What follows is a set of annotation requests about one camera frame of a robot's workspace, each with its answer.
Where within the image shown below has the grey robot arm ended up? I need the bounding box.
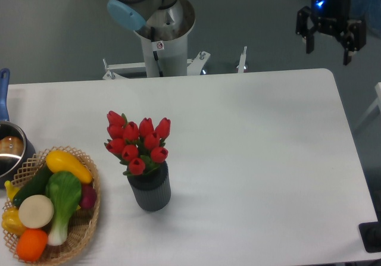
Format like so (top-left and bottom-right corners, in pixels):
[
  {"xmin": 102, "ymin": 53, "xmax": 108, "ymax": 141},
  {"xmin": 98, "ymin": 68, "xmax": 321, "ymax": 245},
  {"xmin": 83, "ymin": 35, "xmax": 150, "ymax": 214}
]
[{"xmin": 107, "ymin": 0, "xmax": 366, "ymax": 65}]

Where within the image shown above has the red tulip bouquet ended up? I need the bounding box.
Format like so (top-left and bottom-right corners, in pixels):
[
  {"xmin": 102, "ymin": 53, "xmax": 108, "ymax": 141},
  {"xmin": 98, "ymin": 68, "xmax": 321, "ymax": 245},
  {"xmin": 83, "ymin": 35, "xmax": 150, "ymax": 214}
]
[{"xmin": 104, "ymin": 111, "xmax": 171, "ymax": 177}]

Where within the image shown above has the woven wicker basket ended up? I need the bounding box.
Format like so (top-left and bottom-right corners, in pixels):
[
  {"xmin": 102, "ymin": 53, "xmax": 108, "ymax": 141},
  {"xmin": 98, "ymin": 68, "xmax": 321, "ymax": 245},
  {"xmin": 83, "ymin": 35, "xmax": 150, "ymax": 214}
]
[{"xmin": 2, "ymin": 146, "xmax": 101, "ymax": 265}]

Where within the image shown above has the orange fruit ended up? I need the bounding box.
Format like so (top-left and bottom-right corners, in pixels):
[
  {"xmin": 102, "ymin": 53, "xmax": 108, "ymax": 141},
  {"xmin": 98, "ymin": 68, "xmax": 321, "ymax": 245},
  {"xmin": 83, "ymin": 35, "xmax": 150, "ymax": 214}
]
[{"xmin": 16, "ymin": 229, "xmax": 48, "ymax": 262}]

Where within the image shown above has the yellow bell pepper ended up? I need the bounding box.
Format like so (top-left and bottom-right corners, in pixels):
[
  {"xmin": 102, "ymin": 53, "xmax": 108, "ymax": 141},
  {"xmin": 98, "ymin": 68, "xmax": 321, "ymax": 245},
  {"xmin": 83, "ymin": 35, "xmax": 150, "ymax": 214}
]
[{"xmin": 2, "ymin": 206, "xmax": 27, "ymax": 236}]

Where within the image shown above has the green bok choy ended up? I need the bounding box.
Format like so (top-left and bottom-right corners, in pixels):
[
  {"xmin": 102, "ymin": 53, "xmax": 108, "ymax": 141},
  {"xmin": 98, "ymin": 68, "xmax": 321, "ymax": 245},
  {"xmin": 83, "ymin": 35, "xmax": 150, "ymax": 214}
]
[{"xmin": 45, "ymin": 171, "xmax": 82, "ymax": 246}]

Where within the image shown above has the white frame at right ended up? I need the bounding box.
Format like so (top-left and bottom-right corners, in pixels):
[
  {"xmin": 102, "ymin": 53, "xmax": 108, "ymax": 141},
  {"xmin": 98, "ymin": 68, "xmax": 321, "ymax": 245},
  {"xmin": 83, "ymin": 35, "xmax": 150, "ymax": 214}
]
[{"xmin": 353, "ymin": 82, "xmax": 380, "ymax": 134}]

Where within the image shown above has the dark grey ribbed vase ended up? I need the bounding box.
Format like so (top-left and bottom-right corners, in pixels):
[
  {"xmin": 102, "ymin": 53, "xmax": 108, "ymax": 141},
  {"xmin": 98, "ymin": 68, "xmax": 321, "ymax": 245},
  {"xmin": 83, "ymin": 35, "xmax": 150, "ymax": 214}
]
[{"xmin": 127, "ymin": 161, "xmax": 171, "ymax": 212}]

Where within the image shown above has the blue plastic bag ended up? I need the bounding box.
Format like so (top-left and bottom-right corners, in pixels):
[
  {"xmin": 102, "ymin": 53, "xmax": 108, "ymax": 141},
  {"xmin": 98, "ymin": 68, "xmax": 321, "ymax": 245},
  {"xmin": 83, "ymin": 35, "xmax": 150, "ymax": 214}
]
[{"xmin": 350, "ymin": 0, "xmax": 380, "ymax": 38}]

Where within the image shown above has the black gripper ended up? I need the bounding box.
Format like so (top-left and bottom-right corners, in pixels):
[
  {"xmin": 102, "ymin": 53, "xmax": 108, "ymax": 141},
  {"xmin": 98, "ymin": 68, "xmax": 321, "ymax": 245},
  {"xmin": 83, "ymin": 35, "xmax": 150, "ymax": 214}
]
[{"xmin": 295, "ymin": 0, "xmax": 367, "ymax": 65}]

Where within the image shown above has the yellow squash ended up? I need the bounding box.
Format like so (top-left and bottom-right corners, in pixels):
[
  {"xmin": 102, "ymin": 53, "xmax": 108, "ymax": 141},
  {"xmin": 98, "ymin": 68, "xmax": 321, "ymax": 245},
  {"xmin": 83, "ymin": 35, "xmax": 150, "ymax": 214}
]
[{"xmin": 45, "ymin": 150, "xmax": 93, "ymax": 184}]

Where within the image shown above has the black device at table edge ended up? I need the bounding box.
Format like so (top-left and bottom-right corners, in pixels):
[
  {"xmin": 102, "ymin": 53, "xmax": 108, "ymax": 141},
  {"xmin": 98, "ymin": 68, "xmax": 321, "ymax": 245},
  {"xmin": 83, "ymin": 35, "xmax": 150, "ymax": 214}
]
[{"xmin": 358, "ymin": 221, "xmax": 380, "ymax": 253}]

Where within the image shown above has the blue handled saucepan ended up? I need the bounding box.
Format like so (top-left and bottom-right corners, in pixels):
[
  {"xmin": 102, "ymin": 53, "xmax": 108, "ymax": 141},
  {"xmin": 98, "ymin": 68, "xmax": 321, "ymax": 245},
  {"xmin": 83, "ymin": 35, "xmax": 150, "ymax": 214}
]
[{"xmin": 1, "ymin": 68, "xmax": 35, "ymax": 190}]

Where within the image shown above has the round beige onion slice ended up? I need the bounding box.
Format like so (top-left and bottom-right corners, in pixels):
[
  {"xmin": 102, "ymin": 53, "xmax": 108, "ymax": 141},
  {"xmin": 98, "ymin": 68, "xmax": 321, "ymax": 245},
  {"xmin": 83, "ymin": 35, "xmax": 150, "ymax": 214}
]
[{"xmin": 18, "ymin": 195, "xmax": 54, "ymax": 229}]

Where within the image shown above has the yellow banana tip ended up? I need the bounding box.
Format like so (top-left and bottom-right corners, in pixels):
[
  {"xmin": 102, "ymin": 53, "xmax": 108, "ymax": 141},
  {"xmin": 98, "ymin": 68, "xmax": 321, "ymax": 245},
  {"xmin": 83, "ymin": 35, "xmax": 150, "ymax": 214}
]
[{"xmin": 4, "ymin": 180, "xmax": 20, "ymax": 201}]

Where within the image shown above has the dark green cucumber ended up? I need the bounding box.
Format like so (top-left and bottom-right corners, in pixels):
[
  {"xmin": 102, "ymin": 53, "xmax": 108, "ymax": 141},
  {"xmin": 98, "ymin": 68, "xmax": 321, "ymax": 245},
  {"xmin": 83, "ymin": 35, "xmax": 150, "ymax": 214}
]
[{"xmin": 12, "ymin": 165, "xmax": 53, "ymax": 208}]

